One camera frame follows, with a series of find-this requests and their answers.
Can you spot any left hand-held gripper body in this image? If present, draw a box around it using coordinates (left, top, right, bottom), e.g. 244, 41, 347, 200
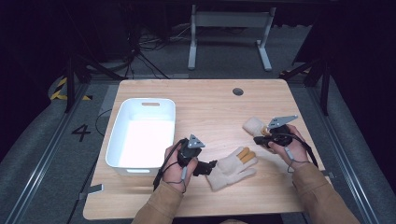
177, 133, 206, 169

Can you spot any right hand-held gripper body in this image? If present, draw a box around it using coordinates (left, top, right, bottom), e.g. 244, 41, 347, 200
266, 114, 299, 147

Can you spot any cream knit glove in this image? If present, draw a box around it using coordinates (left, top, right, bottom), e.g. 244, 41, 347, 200
205, 146, 259, 192
242, 116, 271, 138

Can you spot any white plastic bin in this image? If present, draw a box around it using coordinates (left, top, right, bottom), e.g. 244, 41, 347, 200
105, 97, 177, 177

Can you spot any person's right hand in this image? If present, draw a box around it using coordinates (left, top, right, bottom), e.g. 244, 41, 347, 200
268, 124, 311, 172

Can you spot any person's left hand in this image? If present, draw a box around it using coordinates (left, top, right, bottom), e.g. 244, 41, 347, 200
161, 141, 199, 194

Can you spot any black metal stand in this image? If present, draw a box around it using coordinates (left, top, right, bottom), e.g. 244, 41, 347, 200
279, 57, 332, 117
63, 54, 126, 114

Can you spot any yellow black hazard tape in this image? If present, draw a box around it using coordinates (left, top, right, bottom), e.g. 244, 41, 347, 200
49, 77, 93, 102

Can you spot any right hand-held gripper cable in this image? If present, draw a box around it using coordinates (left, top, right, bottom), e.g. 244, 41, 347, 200
278, 133, 319, 174

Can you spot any hand-held gripper cable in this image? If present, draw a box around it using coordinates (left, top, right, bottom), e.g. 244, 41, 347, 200
152, 139, 189, 194
278, 133, 319, 174

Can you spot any left hand-held gripper cable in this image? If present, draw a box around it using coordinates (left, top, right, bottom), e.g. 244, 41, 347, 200
152, 139, 189, 194

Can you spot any thin black floor cable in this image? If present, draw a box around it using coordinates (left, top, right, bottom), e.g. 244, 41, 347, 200
94, 108, 113, 137

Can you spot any bundle of floor cables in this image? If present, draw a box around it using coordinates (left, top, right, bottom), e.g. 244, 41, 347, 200
123, 23, 194, 80

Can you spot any white metal desk frame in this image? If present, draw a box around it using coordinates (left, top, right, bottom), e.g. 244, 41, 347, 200
187, 4, 277, 72

